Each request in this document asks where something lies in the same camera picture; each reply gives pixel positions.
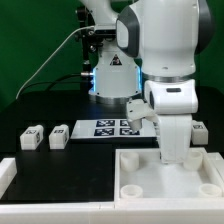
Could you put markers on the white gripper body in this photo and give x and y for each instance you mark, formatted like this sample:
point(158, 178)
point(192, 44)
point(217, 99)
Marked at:
point(174, 137)

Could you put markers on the white square table top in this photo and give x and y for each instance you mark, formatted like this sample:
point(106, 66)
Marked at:
point(140, 174)

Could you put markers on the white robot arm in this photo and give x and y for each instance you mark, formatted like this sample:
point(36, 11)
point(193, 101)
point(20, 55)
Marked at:
point(165, 35)

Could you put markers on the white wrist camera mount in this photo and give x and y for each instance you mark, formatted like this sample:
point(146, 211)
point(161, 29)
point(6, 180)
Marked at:
point(136, 110)

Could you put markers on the white AprilTag base plate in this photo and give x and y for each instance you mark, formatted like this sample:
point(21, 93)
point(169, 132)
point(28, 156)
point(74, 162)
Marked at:
point(110, 128)

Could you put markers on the black camera on stand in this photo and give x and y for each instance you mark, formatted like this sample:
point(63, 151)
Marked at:
point(98, 40)

